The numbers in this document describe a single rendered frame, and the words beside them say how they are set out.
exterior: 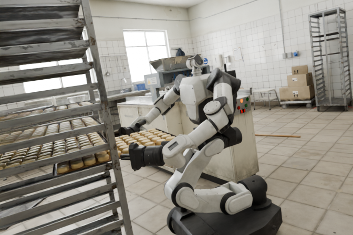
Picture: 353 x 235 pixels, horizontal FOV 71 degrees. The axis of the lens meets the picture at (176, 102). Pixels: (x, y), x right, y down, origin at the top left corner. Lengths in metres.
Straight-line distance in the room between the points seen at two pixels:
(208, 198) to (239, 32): 5.62
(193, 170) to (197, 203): 0.18
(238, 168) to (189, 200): 0.96
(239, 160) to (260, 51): 4.50
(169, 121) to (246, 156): 0.84
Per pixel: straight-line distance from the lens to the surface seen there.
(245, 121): 2.38
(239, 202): 1.71
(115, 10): 6.29
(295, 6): 6.28
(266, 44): 6.49
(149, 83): 2.75
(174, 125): 2.68
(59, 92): 1.11
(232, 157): 2.30
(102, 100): 1.09
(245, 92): 2.41
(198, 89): 1.39
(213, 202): 1.66
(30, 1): 1.17
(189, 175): 1.51
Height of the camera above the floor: 1.14
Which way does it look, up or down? 7 degrees down
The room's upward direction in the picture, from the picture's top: 9 degrees counter-clockwise
